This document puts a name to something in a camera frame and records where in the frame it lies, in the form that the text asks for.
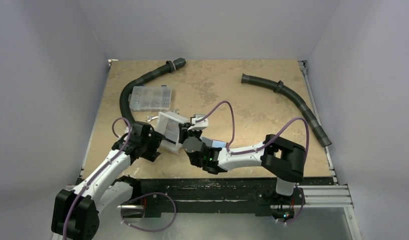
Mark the red leather card holder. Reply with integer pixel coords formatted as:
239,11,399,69
200,137,227,148

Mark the grey corrugated hose left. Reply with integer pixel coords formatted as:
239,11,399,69
119,57,187,125

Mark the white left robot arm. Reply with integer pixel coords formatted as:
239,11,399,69
51,118,165,240

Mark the silver open-end wrench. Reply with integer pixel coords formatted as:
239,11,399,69
146,108,179,123

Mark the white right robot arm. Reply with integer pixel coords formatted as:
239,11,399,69
182,134,307,204

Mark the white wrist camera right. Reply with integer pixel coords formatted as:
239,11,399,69
188,114,209,131

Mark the aluminium frame rail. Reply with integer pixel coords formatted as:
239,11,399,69
298,60,353,208

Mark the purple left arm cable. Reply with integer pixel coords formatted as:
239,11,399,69
61,117,134,240

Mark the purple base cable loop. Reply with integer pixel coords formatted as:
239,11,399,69
120,191,178,233

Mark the grey corrugated hose right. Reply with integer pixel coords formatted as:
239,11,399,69
240,73,333,148

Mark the grey corrugated hose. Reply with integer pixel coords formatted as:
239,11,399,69
240,73,333,148
119,57,187,125

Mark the white plastic card box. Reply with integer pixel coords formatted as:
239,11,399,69
155,111,190,154

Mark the clear plastic screw box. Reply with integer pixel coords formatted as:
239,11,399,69
129,85,173,112

